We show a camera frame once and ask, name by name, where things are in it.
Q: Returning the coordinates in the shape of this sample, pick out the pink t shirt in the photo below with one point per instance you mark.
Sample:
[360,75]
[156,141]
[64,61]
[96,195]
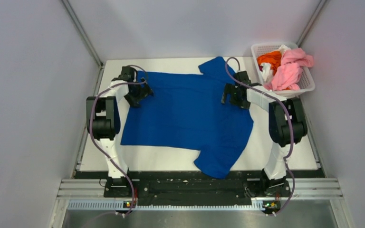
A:
[289,72]

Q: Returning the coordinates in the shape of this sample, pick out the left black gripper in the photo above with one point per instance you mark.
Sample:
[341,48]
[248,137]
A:
[144,91]

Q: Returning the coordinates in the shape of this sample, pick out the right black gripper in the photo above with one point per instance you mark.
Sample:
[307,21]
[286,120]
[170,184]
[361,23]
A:
[230,89]

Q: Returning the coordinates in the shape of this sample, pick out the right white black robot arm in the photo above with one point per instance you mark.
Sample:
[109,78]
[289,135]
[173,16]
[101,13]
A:
[287,125]

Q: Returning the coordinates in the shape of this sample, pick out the white plastic laundry basket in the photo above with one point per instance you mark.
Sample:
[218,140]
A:
[306,82]

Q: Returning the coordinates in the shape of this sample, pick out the aluminium frame rail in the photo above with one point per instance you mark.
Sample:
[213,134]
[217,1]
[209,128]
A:
[88,194]

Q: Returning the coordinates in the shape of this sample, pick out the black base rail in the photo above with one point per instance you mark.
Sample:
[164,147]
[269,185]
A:
[187,188]

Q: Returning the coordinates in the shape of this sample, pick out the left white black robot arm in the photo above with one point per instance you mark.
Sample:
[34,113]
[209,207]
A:
[103,119]

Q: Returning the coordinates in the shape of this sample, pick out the white t shirt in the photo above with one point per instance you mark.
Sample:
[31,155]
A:
[266,72]

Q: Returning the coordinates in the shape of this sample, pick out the orange t shirt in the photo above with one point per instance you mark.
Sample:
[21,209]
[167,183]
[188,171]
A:
[273,58]

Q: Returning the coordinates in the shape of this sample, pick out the blue t shirt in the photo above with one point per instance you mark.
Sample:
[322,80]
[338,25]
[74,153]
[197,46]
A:
[186,112]

